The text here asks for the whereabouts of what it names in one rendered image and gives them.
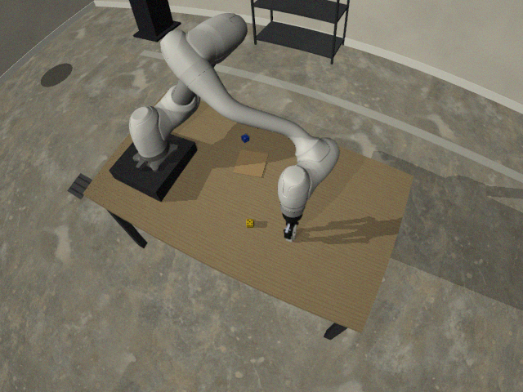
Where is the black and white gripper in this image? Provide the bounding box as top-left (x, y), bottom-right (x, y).
top-left (282, 213), bottom-right (302, 242)

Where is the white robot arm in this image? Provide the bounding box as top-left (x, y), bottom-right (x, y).
top-left (129, 13), bottom-right (340, 217)

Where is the tan square mat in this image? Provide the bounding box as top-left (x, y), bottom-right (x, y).
top-left (233, 149), bottom-right (268, 178)

